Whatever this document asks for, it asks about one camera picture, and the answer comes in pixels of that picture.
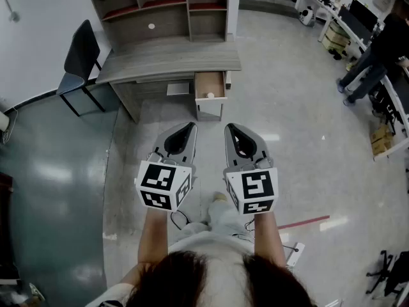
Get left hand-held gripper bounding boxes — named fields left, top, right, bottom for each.
left=135, top=122, right=197, bottom=212

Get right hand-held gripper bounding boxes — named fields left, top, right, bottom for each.
left=223, top=123, right=279, bottom=216

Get wooden desk drawer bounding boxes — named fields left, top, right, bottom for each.
left=194, top=70, right=228, bottom=102

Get person's right forearm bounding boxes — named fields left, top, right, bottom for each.
left=251, top=212, right=288, bottom=268

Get person's left forearm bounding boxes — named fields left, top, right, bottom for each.
left=136, top=207, right=171, bottom=265

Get grey pull-out tray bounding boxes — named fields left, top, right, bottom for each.
left=166, top=80, right=195, bottom=97

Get person's light trousers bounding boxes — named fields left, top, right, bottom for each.
left=172, top=200, right=256, bottom=248

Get grey wooden desk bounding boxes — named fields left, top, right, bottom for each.
left=95, top=42, right=242, bottom=123

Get red floor tape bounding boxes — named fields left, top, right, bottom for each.
left=277, top=215, right=330, bottom=230

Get person's white shirt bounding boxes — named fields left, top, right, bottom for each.
left=85, top=231, right=297, bottom=307

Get white flat panel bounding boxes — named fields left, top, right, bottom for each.
left=285, top=242, right=306, bottom=267

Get pale cardboard box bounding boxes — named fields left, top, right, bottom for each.
left=321, top=33, right=349, bottom=53
left=328, top=20, right=351, bottom=41

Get brown cardboard box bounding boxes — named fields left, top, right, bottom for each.
left=371, top=139, right=393, bottom=157
left=369, top=125, right=394, bottom=144

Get small white robot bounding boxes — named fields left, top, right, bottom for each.
left=298, top=6, right=316, bottom=26

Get black desk partition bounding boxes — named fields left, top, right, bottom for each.
left=337, top=6, right=374, bottom=46

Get white floor appliance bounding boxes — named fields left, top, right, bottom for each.
left=0, top=109, right=12, bottom=133

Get wide black monitor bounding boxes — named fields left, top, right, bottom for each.
left=348, top=0, right=380, bottom=34

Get dark cabinet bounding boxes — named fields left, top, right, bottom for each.
left=0, top=171, right=15, bottom=284

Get black office chair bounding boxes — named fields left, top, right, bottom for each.
left=365, top=249, right=409, bottom=300

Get black cable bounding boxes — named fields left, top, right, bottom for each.
left=169, top=210, right=190, bottom=229

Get black stool frame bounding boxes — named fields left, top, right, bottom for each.
left=368, top=83, right=406, bottom=128

